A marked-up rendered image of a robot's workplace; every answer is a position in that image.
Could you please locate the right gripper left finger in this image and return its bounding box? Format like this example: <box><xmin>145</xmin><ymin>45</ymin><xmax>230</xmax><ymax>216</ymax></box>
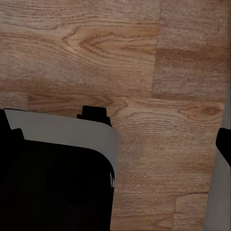
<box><xmin>0</xmin><ymin>128</ymin><xmax>25</xmax><ymax>186</ymax></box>

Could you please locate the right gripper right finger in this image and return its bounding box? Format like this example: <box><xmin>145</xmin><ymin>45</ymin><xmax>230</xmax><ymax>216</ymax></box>
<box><xmin>216</xmin><ymin>128</ymin><xmax>231</xmax><ymax>166</ymax></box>

